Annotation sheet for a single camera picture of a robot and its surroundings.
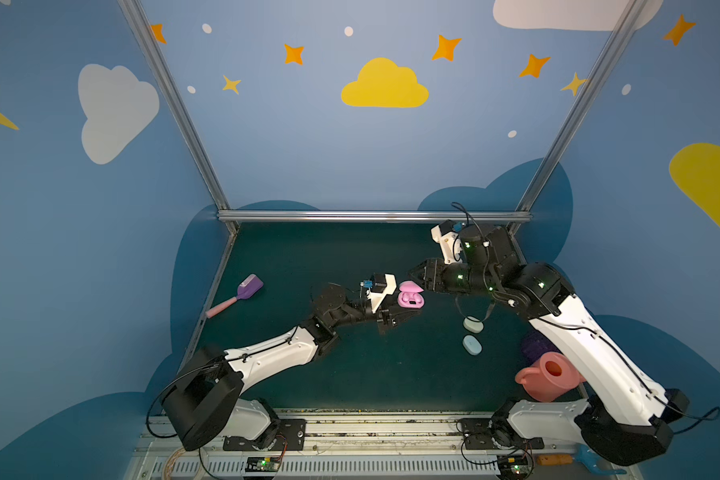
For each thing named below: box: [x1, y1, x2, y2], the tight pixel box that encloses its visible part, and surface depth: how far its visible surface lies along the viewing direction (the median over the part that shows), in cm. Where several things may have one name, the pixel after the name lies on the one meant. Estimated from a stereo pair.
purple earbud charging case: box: [398, 280, 425, 309], surface depth 65 cm
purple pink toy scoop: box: [205, 274, 264, 319], surface depth 103 cm
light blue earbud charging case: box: [462, 335, 483, 356], surface depth 90 cm
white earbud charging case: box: [462, 316, 484, 333], surface depth 95 cm
